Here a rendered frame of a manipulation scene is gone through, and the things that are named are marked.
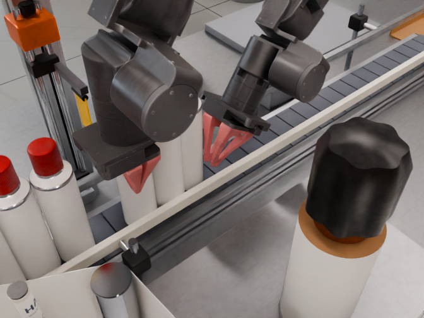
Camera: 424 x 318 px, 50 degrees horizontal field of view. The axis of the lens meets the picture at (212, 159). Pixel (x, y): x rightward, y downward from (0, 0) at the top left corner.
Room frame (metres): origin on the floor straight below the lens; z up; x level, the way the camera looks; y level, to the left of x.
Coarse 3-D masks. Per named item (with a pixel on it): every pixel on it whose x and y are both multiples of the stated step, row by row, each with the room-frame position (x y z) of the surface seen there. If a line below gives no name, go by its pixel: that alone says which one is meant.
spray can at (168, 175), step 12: (156, 144) 0.45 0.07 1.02; (168, 144) 0.45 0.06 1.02; (180, 144) 0.47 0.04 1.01; (168, 156) 0.45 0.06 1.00; (180, 156) 0.47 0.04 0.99; (156, 168) 0.45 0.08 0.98; (168, 168) 0.45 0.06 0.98; (180, 168) 0.47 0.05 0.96; (156, 180) 0.45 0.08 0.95; (168, 180) 0.45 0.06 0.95; (180, 180) 0.46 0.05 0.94; (156, 192) 0.45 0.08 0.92; (168, 192) 0.45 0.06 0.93; (180, 192) 0.46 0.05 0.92
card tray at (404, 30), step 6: (414, 18) 1.15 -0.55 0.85; (420, 18) 1.18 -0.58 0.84; (402, 24) 1.12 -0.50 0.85; (408, 24) 1.14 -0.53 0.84; (414, 24) 1.15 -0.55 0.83; (420, 24) 1.15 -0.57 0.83; (396, 30) 1.11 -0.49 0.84; (402, 30) 1.11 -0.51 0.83; (408, 30) 1.11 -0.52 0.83; (414, 30) 1.11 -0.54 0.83; (420, 30) 1.11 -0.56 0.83; (396, 36) 1.08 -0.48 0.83; (402, 36) 1.08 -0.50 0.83; (408, 36) 1.08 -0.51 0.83
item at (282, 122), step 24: (408, 48) 0.94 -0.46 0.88; (360, 72) 0.84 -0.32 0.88; (384, 72) 0.84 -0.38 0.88; (408, 72) 0.84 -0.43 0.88; (336, 96) 0.76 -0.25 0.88; (288, 120) 0.68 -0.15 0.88; (264, 144) 0.61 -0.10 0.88; (288, 144) 0.61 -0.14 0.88; (216, 168) 0.55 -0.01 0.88; (216, 192) 0.49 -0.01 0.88; (96, 216) 0.44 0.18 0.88; (120, 216) 0.44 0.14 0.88; (96, 240) 0.40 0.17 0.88; (96, 264) 0.36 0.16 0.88
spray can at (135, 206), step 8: (120, 176) 0.42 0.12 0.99; (152, 176) 0.44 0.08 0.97; (120, 184) 0.42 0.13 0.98; (128, 184) 0.42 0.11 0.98; (144, 184) 0.42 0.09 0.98; (152, 184) 0.44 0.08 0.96; (120, 192) 0.43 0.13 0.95; (128, 192) 0.42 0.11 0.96; (144, 192) 0.42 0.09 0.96; (152, 192) 0.43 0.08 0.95; (128, 200) 0.42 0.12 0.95; (136, 200) 0.42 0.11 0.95; (144, 200) 0.42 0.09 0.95; (152, 200) 0.43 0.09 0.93; (128, 208) 0.42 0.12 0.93; (136, 208) 0.42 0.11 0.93; (144, 208) 0.42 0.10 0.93; (152, 208) 0.43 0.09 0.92; (128, 216) 0.42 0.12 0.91; (136, 216) 0.42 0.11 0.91; (128, 224) 0.42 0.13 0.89
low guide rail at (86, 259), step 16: (416, 64) 0.84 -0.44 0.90; (384, 80) 0.77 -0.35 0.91; (352, 96) 0.71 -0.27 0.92; (320, 112) 0.66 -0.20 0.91; (336, 112) 0.67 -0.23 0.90; (304, 128) 0.62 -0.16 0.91; (272, 144) 0.57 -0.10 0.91; (240, 160) 0.53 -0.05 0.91; (256, 160) 0.54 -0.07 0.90; (224, 176) 0.50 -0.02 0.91; (192, 192) 0.46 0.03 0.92; (208, 192) 0.48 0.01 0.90; (160, 208) 0.43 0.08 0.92; (176, 208) 0.44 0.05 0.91; (144, 224) 0.40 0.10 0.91; (112, 240) 0.37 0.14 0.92; (80, 256) 0.35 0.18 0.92; (96, 256) 0.35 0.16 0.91; (64, 272) 0.33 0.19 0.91
